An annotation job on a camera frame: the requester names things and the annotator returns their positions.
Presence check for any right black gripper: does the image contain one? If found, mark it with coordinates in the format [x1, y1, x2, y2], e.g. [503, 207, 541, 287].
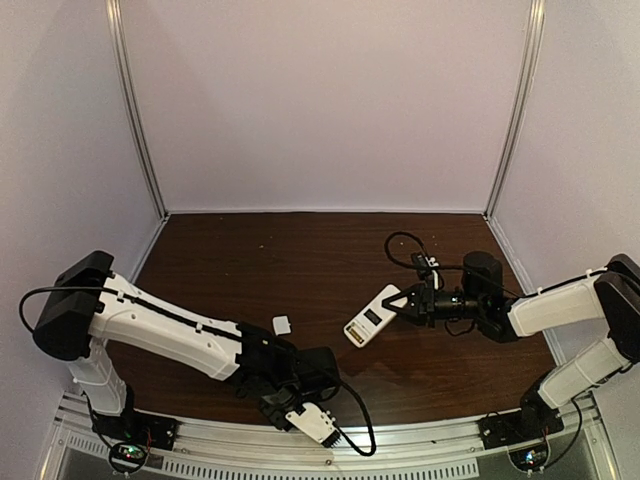
[383, 281, 486, 329]

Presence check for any white red remote control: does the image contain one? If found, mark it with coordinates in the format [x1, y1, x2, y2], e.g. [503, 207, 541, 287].
[343, 285, 397, 349]

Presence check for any grey battery compartment cover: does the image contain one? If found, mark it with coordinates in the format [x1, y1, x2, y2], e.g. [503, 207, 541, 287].
[272, 315, 292, 336]

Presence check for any gold AAA battery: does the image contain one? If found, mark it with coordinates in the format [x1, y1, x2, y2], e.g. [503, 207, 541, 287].
[350, 327, 365, 342]

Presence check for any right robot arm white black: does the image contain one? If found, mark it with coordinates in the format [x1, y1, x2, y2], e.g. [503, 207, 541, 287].
[381, 251, 639, 442]

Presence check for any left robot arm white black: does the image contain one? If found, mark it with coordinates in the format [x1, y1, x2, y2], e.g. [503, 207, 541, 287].
[25, 250, 340, 449]

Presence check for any left circuit board with LED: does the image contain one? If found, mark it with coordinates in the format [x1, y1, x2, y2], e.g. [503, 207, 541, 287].
[108, 442, 149, 474]

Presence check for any circuit board with led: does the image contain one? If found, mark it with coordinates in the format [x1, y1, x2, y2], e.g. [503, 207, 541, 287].
[108, 442, 149, 474]
[507, 442, 550, 473]

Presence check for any right circuit board with LED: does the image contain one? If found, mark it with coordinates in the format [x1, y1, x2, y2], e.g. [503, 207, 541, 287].
[507, 442, 550, 473]

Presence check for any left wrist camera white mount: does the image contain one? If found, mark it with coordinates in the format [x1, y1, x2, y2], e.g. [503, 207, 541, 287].
[286, 402, 341, 448]

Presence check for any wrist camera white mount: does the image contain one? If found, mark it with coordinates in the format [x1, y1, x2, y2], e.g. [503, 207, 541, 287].
[286, 402, 341, 448]
[411, 253, 444, 291]

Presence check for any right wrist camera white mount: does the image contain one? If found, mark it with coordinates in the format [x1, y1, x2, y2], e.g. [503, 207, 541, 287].
[411, 253, 444, 291]

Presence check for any right black camera cable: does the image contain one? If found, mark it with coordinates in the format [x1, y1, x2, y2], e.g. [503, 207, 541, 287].
[384, 231, 546, 301]

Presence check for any black camera cable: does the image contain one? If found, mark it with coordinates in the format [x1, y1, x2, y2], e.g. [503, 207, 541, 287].
[384, 231, 546, 301]
[19, 285, 376, 457]

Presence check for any left black camera cable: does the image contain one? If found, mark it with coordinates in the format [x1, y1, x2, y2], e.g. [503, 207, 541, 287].
[19, 285, 376, 457]

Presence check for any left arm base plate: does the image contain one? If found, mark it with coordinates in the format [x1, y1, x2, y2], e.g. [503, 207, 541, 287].
[91, 410, 179, 451]

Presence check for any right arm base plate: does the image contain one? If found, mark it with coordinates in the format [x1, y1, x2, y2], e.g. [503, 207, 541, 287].
[476, 409, 564, 450]

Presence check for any right aluminium frame post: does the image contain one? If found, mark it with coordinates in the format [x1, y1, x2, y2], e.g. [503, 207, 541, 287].
[484, 0, 546, 219]

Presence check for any aluminium frame post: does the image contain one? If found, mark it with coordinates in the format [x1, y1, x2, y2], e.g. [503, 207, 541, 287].
[484, 0, 546, 219]
[105, 0, 169, 220]

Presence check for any left aluminium frame post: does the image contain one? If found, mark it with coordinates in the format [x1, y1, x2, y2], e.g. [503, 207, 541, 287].
[105, 0, 169, 220]

